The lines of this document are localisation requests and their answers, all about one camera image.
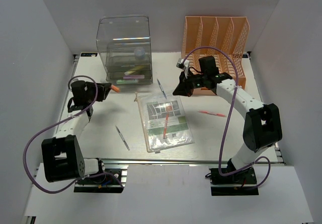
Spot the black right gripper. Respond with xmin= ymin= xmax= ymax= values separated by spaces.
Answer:
xmin=173 ymin=69 xmax=208 ymax=97

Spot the orange highlighter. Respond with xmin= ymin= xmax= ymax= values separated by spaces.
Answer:
xmin=110 ymin=85 xmax=120 ymax=93

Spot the purple highlighter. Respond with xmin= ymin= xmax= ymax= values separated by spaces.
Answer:
xmin=123 ymin=75 xmax=145 ymax=80

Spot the clear paper clip tub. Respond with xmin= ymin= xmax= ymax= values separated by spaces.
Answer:
xmin=134 ymin=47 xmax=146 ymax=60

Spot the clear grey drawer organizer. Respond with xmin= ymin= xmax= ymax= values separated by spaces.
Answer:
xmin=96 ymin=15 xmax=153 ymax=85

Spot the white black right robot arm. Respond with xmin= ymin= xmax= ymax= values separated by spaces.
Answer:
xmin=173 ymin=56 xmax=282 ymax=183

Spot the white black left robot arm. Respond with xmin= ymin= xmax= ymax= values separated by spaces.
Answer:
xmin=41 ymin=81 xmax=112 ymax=183

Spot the green highlighter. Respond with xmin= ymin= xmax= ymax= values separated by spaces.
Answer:
xmin=116 ymin=79 xmax=138 ymax=85

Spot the blue white pen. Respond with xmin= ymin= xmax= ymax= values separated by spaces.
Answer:
xmin=157 ymin=79 xmax=167 ymax=99

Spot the orange red pen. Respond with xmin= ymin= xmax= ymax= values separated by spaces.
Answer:
xmin=163 ymin=112 xmax=169 ymax=139

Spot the clear mesh zipper pouch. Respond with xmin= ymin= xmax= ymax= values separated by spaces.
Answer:
xmin=134 ymin=91 xmax=194 ymax=153

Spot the grey white pen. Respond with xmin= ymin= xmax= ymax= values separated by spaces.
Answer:
xmin=115 ymin=125 xmax=130 ymax=151

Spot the pink red pen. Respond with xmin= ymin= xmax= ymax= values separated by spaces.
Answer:
xmin=198 ymin=111 xmax=226 ymax=118

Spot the orange file rack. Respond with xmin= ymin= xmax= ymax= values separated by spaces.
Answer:
xmin=181 ymin=16 xmax=250 ymax=89

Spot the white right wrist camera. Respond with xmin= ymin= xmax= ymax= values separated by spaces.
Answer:
xmin=176 ymin=58 xmax=190 ymax=78

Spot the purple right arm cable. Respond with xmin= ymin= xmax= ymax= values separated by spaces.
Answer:
xmin=182 ymin=46 xmax=272 ymax=190

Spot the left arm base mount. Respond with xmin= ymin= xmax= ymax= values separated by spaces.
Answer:
xmin=73 ymin=165 xmax=128 ymax=194

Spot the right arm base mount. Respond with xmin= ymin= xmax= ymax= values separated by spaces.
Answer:
xmin=205 ymin=168 xmax=259 ymax=196

